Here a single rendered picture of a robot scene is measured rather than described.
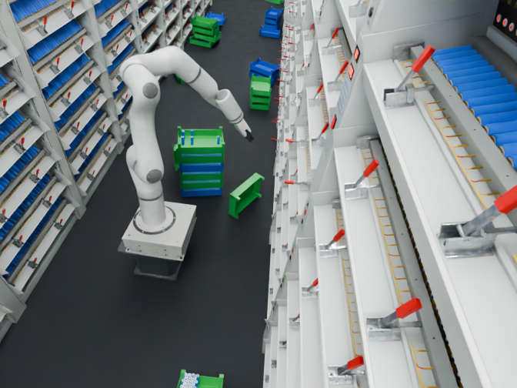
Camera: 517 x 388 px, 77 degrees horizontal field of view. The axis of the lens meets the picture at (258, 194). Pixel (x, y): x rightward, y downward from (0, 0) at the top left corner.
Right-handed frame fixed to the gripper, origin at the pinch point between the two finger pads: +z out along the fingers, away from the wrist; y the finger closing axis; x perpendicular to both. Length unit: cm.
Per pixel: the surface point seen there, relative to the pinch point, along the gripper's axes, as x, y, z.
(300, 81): 43.7, -8.9, 2.0
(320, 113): 20, 49, -33
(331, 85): 18, 65, -58
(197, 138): -23, -52, 21
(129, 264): -103, -5, 22
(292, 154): 9.6, 26.7, 3.4
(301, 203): -8, 68, -24
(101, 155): -84, -91, 8
